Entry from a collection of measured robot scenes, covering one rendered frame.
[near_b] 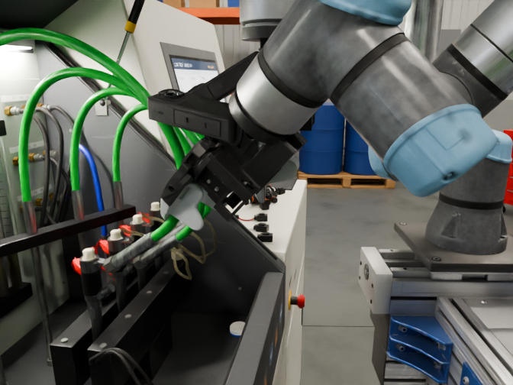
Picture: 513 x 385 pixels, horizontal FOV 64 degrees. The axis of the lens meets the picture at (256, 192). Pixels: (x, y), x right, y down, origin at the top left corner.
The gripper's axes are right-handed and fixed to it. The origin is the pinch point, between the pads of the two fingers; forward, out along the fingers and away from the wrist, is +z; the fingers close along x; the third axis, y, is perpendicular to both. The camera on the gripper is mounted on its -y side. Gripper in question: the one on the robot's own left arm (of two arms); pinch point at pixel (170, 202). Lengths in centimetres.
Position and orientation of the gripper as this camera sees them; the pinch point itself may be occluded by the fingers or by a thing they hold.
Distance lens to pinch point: 54.6
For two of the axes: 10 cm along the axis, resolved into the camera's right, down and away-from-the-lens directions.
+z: -5.3, 5.5, 6.4
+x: 4.7, -4.4, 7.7
